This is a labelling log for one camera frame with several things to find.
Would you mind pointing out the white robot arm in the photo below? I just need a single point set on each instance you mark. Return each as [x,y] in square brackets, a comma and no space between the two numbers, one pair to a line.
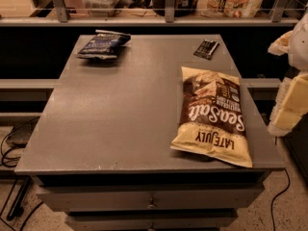
[291,102]

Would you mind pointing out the Late July sea salt chip bag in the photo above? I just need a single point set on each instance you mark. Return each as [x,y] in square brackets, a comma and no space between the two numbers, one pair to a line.
[211,121]

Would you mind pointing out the black rxbar chocolate bar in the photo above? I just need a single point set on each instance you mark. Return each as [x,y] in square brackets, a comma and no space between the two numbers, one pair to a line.
[206,49]

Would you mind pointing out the blue chip bag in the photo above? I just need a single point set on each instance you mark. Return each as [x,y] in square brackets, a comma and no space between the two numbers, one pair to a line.
[104,45]

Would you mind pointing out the colourful snack bag on shelf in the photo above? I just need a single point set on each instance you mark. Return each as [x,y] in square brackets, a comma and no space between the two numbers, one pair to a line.
[231,8]

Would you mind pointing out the upper drawer knob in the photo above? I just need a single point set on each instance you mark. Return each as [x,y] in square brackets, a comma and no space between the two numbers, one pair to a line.
[151,204]

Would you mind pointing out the grey drawer cabinet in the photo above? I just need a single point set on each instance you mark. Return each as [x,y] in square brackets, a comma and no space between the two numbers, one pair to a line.
[171,207]

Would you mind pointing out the grey power box on floor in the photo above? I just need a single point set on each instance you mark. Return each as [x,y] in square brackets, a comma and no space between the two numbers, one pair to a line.
[20,134]

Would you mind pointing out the grey metal shelf rail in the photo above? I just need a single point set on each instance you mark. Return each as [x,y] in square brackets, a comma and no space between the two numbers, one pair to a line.
[134,13]

